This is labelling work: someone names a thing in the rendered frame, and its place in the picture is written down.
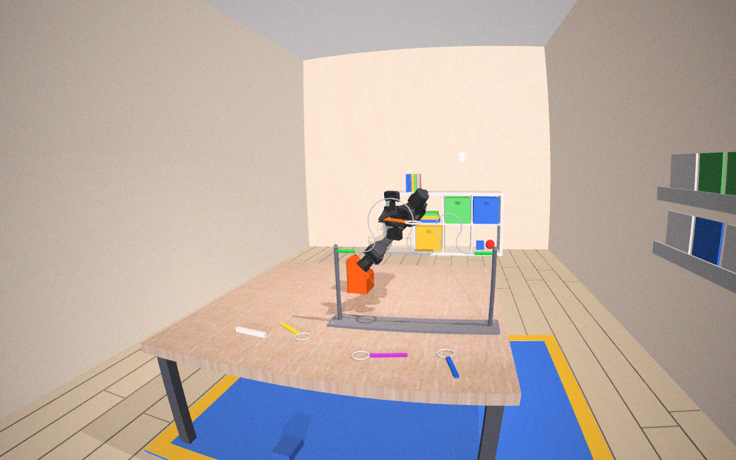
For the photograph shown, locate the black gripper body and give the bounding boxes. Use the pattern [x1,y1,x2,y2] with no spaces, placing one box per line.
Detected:
[384,190,407,241]

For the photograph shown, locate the grey loop with yellow handle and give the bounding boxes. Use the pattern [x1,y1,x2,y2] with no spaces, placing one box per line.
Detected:
[281,323,311,341]

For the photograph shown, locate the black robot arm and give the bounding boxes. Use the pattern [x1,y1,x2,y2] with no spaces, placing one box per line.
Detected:
[356,188,429,273]

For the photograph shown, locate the white loop with blue handle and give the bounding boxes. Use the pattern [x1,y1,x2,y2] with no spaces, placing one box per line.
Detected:
[436,348,459,378]

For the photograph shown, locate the purple wand with white loop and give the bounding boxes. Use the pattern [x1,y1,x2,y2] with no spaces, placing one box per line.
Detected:
[351,351,408,360]

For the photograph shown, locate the white rectangular bar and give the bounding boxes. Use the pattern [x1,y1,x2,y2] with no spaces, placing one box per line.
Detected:
[236,326,267,338]

